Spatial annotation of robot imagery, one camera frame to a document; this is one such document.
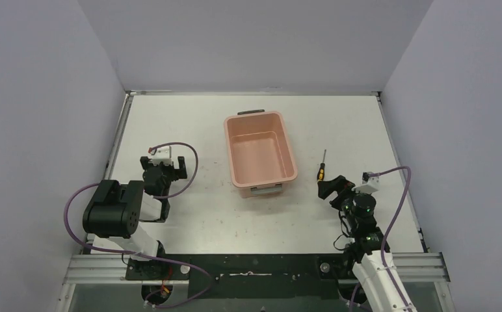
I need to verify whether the pink plastic bin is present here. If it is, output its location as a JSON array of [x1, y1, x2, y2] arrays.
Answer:
[[224, 110, 298, 198]]

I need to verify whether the yellow black screwdriver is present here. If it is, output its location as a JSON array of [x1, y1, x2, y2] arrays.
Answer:
[[317, 149, 326, 181]]

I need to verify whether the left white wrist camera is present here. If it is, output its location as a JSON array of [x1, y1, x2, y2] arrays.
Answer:
[[148, 146, 172, 165]]

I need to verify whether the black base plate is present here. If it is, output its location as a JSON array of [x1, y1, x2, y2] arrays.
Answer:
[[124, 253, 357, 300]]

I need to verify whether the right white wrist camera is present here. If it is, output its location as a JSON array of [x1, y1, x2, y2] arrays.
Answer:
[[353, 172, 380, 194]]

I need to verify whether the aluminium frame rail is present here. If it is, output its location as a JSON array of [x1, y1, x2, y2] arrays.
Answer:
[[63, 252, 451, 285]]

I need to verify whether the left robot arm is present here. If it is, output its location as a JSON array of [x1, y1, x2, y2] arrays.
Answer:
[[83, 156, 188, 261]]

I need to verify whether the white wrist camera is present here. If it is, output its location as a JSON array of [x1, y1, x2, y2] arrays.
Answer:
[[353, 172, 380, 194], [148, 146, 172, 165]]

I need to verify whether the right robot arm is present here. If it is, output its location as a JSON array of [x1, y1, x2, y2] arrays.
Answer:
[[317, 175, 417, 311]]

